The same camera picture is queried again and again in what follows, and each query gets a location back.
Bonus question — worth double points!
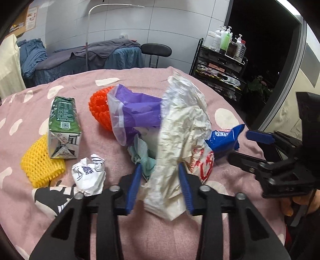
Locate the white curved pole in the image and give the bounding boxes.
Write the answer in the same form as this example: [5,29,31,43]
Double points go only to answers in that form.
[85,4,147,72]

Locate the blue snack wrapper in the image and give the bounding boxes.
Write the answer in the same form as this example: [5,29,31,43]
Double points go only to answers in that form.
[205,124,244,159]

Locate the person's right hand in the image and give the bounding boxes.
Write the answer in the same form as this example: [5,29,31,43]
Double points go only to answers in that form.
[280,190,320,218]

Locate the red printed clear wrapper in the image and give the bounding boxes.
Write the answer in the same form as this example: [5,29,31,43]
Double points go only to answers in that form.
[186,147,215,182]

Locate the teal crumpled tissue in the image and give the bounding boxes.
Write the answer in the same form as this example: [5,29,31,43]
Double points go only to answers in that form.
[127,135,158,182]

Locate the white plastic bag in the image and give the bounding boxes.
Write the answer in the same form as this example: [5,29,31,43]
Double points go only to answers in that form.
[144,72,213,220]

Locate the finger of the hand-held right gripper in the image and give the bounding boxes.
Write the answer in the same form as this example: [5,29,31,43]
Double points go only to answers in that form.
[214,149,269,175]
[246,129,304,160]

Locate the yellow foam fruit net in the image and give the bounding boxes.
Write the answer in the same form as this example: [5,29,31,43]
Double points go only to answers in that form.
[20,134,67,188]

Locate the brown bottle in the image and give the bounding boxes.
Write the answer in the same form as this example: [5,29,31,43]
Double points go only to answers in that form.
[227,35,238,58]

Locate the crumpled white paper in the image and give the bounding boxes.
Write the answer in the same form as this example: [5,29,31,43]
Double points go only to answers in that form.
[72,154,107,197]

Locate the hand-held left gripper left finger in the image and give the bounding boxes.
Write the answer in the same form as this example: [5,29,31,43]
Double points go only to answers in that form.
[29,164,143,260]

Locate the black round stool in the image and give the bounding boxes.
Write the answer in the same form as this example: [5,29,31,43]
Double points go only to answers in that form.
[141,43,172,68]

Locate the cream cloth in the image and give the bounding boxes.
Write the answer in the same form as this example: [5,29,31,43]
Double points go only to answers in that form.
[0,34,27,99]

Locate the purple plastic bag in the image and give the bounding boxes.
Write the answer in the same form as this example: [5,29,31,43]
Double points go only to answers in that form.
[107,84,163,147]

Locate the blue covered massage bed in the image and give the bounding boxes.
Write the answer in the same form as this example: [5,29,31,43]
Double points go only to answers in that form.
[19,39,145,88]

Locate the grey blanket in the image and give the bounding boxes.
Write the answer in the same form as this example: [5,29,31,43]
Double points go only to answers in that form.
[35,39,142,73]

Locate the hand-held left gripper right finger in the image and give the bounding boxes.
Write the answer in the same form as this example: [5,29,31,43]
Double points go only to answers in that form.
[178,162,292,260]

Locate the cork board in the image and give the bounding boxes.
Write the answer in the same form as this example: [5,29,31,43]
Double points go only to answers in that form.
[9,12,28,33]

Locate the green pump bottle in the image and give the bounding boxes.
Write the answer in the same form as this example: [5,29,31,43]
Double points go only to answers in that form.
[220,26,232,54]

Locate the pink polka-dot blanket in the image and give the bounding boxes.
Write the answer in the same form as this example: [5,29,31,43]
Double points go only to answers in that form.
[0,67,287,260]

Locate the wall poster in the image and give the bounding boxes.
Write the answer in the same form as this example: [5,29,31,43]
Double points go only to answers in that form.
[25,5,38,31]

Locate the blue cloth pile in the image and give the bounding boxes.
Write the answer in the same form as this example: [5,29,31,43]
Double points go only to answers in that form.
[17,39,48,78]

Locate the glass door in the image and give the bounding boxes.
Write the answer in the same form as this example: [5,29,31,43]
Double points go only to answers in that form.
[250,15,320,140]

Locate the black mesh cart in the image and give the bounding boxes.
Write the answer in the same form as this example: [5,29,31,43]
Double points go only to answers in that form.
[189,37,248,102]

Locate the green milk carton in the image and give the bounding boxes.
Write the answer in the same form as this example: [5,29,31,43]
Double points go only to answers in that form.
[47,97,82,160]

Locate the orange foam fruit net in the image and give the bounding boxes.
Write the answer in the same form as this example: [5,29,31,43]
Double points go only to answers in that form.
[89,86,120,132]

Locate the potted plant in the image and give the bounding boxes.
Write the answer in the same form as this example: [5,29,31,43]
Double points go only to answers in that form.
[246,75,274,103]

